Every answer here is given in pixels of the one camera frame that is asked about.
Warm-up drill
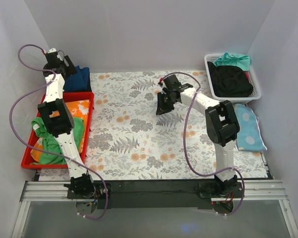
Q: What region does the dark blue t shirt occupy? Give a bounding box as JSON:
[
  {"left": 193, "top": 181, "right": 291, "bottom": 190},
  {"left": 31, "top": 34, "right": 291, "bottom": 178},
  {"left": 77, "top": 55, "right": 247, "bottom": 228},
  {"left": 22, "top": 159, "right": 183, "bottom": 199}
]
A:
[{"left": 63, "top": 66, "right": 92, "bottom": 93}]

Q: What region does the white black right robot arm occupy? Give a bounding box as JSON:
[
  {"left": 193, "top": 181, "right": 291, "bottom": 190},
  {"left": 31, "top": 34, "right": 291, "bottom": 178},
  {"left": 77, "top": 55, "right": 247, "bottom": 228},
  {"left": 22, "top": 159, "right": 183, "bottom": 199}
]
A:
[{"left": 156, "top": 72, "right": 240, "bottom": 197}]

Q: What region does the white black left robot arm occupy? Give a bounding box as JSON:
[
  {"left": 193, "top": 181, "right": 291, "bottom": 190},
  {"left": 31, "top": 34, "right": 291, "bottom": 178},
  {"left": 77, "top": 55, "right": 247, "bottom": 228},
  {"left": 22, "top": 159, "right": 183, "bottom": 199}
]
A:
[{"left": 38, "top": 48, "right": 96, "bottom": 198}]

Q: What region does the orange white patterned shirt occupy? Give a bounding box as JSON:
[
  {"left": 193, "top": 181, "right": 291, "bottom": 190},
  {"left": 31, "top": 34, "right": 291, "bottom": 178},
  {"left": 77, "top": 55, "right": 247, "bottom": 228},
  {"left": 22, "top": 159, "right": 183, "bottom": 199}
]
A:
[{"left": 29, "top": 99, "right": 91, "bottom": 165}]

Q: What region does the black garment in basket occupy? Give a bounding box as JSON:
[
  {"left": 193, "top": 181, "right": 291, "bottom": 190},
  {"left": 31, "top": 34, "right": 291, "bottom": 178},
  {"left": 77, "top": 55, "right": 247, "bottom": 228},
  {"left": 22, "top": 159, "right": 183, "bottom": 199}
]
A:
[{"left": 207, "top": 61, "right": 253, "bottom": 98}]

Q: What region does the floral patterned table mat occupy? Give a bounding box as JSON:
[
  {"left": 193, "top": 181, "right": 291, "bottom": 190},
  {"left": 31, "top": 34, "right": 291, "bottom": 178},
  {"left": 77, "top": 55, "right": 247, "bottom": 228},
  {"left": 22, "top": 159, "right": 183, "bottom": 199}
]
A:
[{"left": 38, "top": 70, "right": 268, "bottom": 181}]

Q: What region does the teal garment in basket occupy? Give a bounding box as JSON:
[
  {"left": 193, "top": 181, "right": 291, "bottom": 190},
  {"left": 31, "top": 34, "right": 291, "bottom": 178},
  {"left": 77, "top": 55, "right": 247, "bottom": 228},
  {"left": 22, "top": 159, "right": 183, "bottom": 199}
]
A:
[{"left": 213, "top": 53, "right": 251, "bottom": 71}]

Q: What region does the green t shirt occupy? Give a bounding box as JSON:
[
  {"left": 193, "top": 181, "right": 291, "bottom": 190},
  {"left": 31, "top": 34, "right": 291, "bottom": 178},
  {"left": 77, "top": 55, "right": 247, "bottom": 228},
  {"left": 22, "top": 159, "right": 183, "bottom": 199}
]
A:
[{"left": 30, "top": 117, "right": 85, "bottom": 165}]

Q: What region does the white plastic laundry basket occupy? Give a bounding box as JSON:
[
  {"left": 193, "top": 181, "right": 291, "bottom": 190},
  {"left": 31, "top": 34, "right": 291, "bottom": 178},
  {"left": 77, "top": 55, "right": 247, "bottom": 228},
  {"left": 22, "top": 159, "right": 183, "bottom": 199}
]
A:
[{"left": 204, "top": 54, "right": 262, "bottom": 104}]

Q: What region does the light blue polka dot cloth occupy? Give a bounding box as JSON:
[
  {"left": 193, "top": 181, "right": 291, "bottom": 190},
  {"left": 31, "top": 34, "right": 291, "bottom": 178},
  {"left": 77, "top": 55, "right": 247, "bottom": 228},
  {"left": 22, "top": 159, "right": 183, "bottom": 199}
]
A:
[{"left": 234, "top": 104, "right": 267, "bottom": 152}]

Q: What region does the red plastic tray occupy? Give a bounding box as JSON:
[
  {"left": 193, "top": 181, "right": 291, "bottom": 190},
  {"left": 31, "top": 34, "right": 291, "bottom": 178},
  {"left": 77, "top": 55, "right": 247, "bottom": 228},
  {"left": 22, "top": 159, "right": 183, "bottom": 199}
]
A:
[{"left": 21, "top": 92, "right": 94, "bottom": 170}]

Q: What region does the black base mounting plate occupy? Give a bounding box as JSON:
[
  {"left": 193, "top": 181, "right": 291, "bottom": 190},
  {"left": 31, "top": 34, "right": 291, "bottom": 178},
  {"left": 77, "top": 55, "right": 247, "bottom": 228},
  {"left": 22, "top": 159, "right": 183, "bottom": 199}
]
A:
[{"left": 67, "top": 179, "right": 245, "bottom": 209}]

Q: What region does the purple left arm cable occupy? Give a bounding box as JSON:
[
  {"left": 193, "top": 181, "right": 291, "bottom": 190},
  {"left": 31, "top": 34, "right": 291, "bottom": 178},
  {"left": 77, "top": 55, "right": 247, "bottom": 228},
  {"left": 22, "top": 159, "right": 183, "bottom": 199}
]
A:
[{"left": 9, "top": 44, "right": 109, "bottom": 220}]

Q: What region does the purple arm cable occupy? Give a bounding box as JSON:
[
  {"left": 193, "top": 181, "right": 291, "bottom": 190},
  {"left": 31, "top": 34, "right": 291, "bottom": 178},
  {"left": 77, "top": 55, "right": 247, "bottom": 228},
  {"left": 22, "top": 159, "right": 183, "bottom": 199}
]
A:
[
  {"left": 157, "top": 71, "right": 245, "bottom": 217},
  {"left": 9, "top": 44, "right": 109, "bottom": 220}
]

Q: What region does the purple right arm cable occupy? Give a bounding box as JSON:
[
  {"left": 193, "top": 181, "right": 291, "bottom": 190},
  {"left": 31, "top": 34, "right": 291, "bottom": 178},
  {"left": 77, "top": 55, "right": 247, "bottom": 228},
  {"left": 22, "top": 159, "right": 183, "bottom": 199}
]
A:
[{"left": 157, "top": 71, "right": 245, "bottom": 217}]

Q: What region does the aluminium frame rail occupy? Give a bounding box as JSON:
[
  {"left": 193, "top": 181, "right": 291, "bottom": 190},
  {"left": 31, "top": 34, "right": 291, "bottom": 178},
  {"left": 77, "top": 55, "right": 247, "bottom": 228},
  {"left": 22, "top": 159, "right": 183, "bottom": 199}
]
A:
[{"left": 12, "top": 180, "right": 298, "bottom": 238}]

